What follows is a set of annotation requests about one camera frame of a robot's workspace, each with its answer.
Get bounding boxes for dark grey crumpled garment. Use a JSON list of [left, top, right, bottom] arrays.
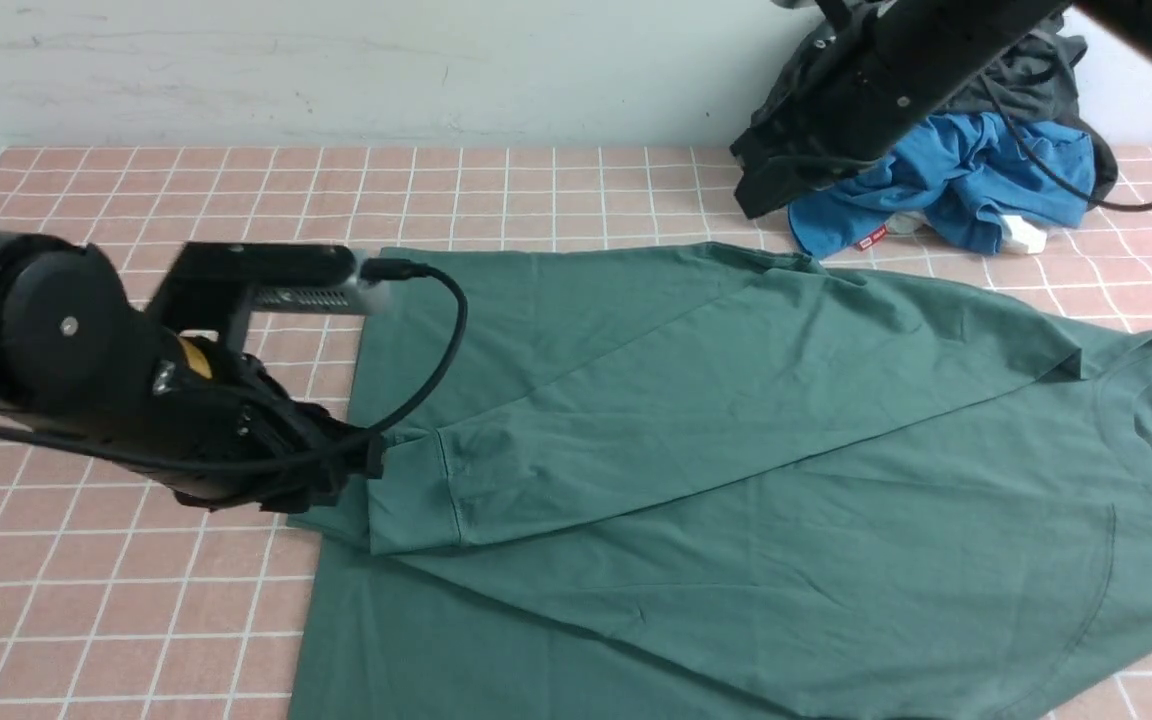
[[934, 14, 1119, 200]]

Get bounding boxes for black camera cable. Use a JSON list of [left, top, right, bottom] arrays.
[[976, 60, 1152, 213], [0, 258, 469, 475]]

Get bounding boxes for pink grid tablecloth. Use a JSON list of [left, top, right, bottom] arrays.
[[0, 147, 1152, 719]]

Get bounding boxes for black left camera cable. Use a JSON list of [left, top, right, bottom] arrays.
[[0, 258, 469, 475]]

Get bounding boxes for blue crumpled garment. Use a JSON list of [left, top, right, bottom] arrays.
[[787, 113, 1094, 258]]

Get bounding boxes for black right camera cable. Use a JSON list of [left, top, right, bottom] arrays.
[[976, 60, 1152, 213]]

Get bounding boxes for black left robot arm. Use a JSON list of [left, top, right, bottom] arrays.
[[0, 232, 385, 514]]

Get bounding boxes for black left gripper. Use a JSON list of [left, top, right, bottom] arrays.
[[106, 340, 387, 514]]

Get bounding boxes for green long-sleeved shirt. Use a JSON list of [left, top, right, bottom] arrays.
[[288, 243, 1152, 719]]

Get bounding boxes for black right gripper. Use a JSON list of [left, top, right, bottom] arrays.
[[732, 0, 996, 220]]

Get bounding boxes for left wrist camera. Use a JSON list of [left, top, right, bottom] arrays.
[[145, 242, 389, 351]]

